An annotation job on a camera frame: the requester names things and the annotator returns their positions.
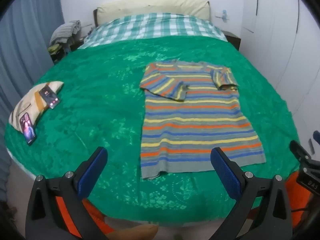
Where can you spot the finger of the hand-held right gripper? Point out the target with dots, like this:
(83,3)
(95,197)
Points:
(298,150)

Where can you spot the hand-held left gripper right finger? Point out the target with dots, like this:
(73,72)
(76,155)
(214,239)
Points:
(225,173)

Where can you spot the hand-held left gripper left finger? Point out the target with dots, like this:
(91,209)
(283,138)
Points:
(92,173)

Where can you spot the striped knit shirt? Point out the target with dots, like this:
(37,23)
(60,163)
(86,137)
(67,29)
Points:
(195,125)

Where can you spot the pile of clothes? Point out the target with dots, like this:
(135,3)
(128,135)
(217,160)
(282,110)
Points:
(66,32)

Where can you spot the person's orange clothing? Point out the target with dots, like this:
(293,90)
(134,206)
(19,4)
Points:
(300,200)

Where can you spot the green velvet blanket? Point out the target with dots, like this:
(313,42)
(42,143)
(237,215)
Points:
(100,105)

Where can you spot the smartphone with colourful screen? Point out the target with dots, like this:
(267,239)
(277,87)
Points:
(28,128)

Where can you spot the smartphone with dark screen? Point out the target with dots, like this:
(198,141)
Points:
(49,97)

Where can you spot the beige patterned cushion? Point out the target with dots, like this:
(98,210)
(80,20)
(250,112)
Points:
(27,102)

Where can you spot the white wardrobe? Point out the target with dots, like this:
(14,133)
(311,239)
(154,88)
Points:
(275,30)

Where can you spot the dark wooden nightstand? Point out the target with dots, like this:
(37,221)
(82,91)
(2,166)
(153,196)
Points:
(232,40)

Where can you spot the blue-grey curtain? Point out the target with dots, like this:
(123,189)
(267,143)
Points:
(25,42)

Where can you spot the green checked bed sheet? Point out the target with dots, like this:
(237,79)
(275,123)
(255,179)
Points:
(155,27)

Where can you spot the cream bed pillow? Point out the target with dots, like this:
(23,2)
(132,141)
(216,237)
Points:
(155,6)

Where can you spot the wall socket with blue plug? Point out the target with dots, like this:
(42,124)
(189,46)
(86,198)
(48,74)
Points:
(223,16)

